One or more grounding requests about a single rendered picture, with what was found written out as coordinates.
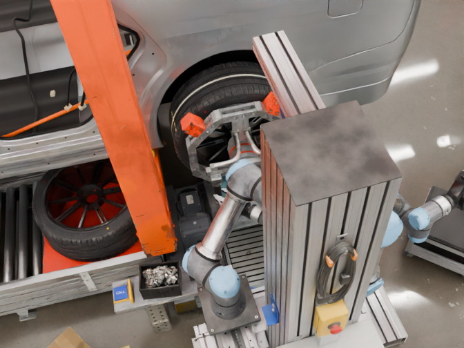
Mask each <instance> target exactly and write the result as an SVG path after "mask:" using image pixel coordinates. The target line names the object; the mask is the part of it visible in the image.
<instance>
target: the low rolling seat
mask: <svg viewBox="0 0 464 348"><path fill-rule="evenodd" d="M447 192H448V191H446V190H445V189H442V188H439V187H437V186H432V187H431V189H430V190H429V193H428V195H427V198H426V200H425V203H427V202H429V201H430V200H432V199H434V198H435V197H437V196H439V195H442V194H447ZM425 203H424V204H425ZM415 255H416V256H418V257H420V258H423V259H425V260H428V261H430V262H433V263H435V264H437V265H440V266H442V267H445V268H446V269H449V270H452V271H454V272H457V273H459V274H461V275H462V277H463V278H464V209H463V210H460V209H459V208H454V210H453V211H450V213H449V214H448V215H444V216H443V217H442V218H440V219H438V220H437V221H435V222H434V223H433V225H432V227H431V230H430V232H429V235H428V236H427V239H426V240H425V241H424V242H421V243H415V242H412V241H411V240H409V241H408V243H407V246H406V249H404V250H403V256H405V257H406V258H410V257H413V256H415Z"/></svg>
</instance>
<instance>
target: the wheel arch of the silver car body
mask: <svg viewBox="0 0 464 348"><path fill-rule="evenodd" d="M207 57H210V61H212V62H213V63H214V66H215V65H220V64H224V63H226V62H230V63H231V62H232V61H234V62H236V61H249V62H254V63H257V64H259V61H258V59H257V57H256V55H255V53H254V51H253V49H233V50H225V51H222V52H217V53H215V54H212V55H209V56H207ZM207 57H205V58H203V59H201V60H199V61H197V62H195V63H194V64H192V65H190V66H189V67H188V68H186V69H185V70H183V71H182V72H181V73H180V74H179V75H178V76H177V77H176V78H175V79H174V80H173V81H172V82H171V83H170V84H169V86H168V87H167V89H166V90H165V91H164V94H163V95H162V97H161V99H160V101H159V104H158V106H157V110H156V114H155V132H156V136H157V140H158V142H159V144H160V146H161V147H164V143H163V139H162V133H161V129H160V123H159V119H158V115H157V114H158V110H159V107H160V105H161V104H165V103H169V102H172V100H173V98H174V96H175V94H176V92H177V91H178V90H179V89H180V87H181V86H182V85H183V84H184V83H186V81H188V80H189V79H190V67H191V66H192V69H191V73H192V76H195V75H196V74H197V73H199V72H201V71H202V70H203V63H204V62H205V61H206V58H207ZM203 71H204V70H203Z"/></svg>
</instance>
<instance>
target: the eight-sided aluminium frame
mask: <svg viewBox="0 0 464 348"><path fill-rule="evenodd" d="M257 116H261V117H263V118H265V119H267V120H269V121H270V122H272V121H275V120H279V119H282V117H281V114H280V113H279V114H278V116H275V115H272V114H269V113H267V110H266V107H265V105H264V102H261V101H254V102H251V103H248V104H241V105H238V106H232V107H228V108H221V109H220V108H219V109H217V110H214V111H213V112H212V113H210V115H209V116H208V117H207V118H206V119H205V120H204V125H205V130H204V131H203V132H202V133H201V134H200V135H199V136H198V137H194V136H192V135H188V137H187V138H186V147H187V151H188V156H189V161H190V166H191V172H192V174H193V175H194V176H196V177H199V178H202V179H204V180H207V181H210V182H211V178H210V176H206V171H205V168H208V167H207V166H204V165H201V164H198V160H197V152H196V148H197V147H198V146H199V145H200V144H201V143H202V142H203V141H204V140H205V139H206V138H207V137H208V136H209V135H210V134H211V133H212V132H213V131H214V130H215V129H216V128H217V127H218V126H219V125H220V124H223V123H227V122H232V121H235V120H237V121H238V120H241V119H245V118H251V117H257Z"/></svg>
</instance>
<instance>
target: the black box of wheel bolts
mask: <svg viewBox="0 0 464 348"><path fill-rule="evenodd" d="M139 291H140V293H141V295H142V297H143V299H144V300H148V299H155V298H167V297H173V296H182V272H181V269H180V264H179V260H178V261H171V262H159V263H152V264H141V265H139Z"/></svg>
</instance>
